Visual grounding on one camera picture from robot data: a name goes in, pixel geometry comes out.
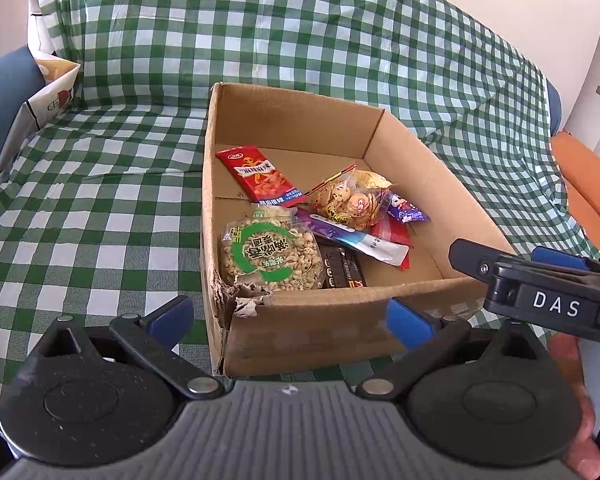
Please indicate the white paper bag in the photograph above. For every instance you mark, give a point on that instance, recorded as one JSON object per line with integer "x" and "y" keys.
{"x": 50, "y": 105}

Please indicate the small purple snack packet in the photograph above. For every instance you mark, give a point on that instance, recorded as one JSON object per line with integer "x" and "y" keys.
{"x": 405, "y": 210}

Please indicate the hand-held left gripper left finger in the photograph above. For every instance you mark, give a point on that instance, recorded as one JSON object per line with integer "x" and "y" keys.
{"x": 172, "y": 315}

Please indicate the person's right hand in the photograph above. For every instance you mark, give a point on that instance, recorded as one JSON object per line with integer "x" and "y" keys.
{"x": 570, "y": 355}

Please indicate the orange cushion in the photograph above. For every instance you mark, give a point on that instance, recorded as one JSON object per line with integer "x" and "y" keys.
{"x": 585, "y": 185}

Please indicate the brown cardboard box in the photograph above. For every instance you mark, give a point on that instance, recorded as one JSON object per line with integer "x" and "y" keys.
{"x": 330, "y": 330}

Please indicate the black snack packet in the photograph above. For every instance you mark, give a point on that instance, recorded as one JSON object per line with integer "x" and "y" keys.
{"x": 342, "y": 270}

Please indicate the green checked cloth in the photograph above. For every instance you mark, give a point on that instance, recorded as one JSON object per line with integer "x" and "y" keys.
{"x": 130, "y": 210}

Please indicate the clear biscuit snack packet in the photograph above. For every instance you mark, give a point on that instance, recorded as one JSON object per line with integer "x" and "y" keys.
{"x": 350, "y": 200}

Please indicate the red striped snack packet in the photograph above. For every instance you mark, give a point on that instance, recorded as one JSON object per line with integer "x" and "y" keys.
{"x": 397, "y": 232}

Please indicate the puffed grain snack packet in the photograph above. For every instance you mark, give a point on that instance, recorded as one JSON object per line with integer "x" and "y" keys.
{"x": 270, "y": 260}

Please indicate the purple and white snack packet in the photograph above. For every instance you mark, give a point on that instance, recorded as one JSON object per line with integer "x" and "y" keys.
{"x": 370, "y": 247}

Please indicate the small yellow snack packet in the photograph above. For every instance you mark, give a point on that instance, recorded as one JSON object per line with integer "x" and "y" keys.
{"x": 375, "y": 178}

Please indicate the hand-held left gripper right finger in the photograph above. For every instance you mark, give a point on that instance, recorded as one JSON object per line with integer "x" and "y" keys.
{"x": 407, "y": 322}

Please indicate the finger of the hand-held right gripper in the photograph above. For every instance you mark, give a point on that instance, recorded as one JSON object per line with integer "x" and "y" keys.
{"x": 560, "y": 257}
{"x": 530, "y": 295}

